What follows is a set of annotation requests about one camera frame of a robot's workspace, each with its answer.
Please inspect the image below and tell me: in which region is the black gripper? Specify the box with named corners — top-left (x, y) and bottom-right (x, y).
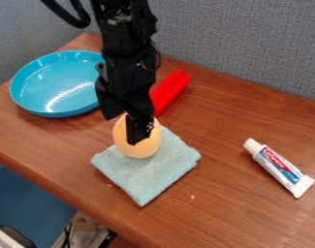
top-left (96, 50), bottom-right (160, 145)

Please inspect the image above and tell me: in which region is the yellow orange ball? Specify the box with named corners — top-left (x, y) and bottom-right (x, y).
top-left (113, 115), bottom-right (163, 159)

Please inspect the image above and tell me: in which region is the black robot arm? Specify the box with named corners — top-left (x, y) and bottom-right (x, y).
top-left (92, 0), bottom-right (161, 145)

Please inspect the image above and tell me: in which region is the blue plate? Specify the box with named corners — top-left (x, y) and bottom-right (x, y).
top-left (10, 50), bottom-right (104, 118)

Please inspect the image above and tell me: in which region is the red rectangular block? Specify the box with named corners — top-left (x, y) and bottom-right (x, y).
top-left (151, 70), bottom-right (191, 117)

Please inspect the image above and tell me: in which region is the light blue folded cloth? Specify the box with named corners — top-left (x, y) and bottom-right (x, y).
top-left (92, 127), bottom-right (202, 207)

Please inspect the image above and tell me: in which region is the grey object under table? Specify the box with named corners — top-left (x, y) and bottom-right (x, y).
top-left (53, 212), bottom-right (117, 248)

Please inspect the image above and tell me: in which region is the white toothpaste tube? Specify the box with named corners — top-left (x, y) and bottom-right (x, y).
top-left (244, 139), bottom-right (315, 199)

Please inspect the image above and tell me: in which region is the black cable loop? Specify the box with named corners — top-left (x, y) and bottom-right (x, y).
top-left (41, 0), bottom-right (93, 29)

